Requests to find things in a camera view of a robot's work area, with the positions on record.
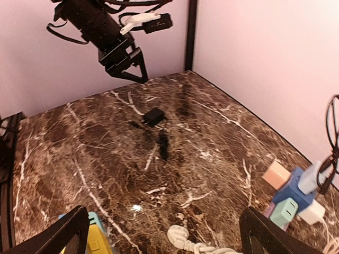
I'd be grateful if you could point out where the purple power strip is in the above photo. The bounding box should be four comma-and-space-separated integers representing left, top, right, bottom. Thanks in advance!
166, 203, 292, 254

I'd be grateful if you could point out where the dark blue cube socket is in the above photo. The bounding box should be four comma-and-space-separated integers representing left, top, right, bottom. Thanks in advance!
272, 167, 316, 213

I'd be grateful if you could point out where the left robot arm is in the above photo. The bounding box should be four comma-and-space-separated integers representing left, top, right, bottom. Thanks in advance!
46, 0, 173, 83

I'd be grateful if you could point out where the white charger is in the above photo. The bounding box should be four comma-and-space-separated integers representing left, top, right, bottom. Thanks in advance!
298, 199, 326, 225

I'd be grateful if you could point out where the black charger with cable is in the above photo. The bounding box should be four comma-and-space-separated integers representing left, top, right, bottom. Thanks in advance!
128, 107, 170, 161

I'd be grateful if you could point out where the black usb cable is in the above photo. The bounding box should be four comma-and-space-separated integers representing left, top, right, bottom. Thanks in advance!
316, 94, 339, 195

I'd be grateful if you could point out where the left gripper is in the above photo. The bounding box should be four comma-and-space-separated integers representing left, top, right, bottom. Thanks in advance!
98, 37, 148, 84

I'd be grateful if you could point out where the pink charger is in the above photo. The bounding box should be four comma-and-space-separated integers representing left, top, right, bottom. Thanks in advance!
262, 160, 291, 191

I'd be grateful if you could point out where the teal charger plug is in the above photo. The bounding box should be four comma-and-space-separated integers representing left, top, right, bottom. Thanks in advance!
270, 197, 298, 229

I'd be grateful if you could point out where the pink white usb cable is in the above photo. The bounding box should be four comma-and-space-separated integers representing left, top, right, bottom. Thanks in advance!
319, 218, 339, 254

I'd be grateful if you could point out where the light blue charger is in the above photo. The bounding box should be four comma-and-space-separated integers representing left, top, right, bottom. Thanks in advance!
298, 160, 325, 195

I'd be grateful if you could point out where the left black frame post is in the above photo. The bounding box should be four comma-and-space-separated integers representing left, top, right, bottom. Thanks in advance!
184, 0, 198, 71

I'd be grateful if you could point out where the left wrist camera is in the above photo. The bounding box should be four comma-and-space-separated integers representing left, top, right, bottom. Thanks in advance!
142, 13, 173, 34

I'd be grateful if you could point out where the teal power strip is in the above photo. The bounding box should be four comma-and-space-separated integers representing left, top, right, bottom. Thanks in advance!
59, 211, 106, 239

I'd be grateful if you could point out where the yellow cube socket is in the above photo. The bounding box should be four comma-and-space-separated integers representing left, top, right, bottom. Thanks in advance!
60, 224, 113, 254

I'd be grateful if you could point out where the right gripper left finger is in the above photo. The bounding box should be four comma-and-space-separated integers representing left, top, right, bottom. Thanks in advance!
5, 205, 90, 254

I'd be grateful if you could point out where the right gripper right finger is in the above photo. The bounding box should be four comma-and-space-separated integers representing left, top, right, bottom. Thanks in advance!
239, 206, 320, 254

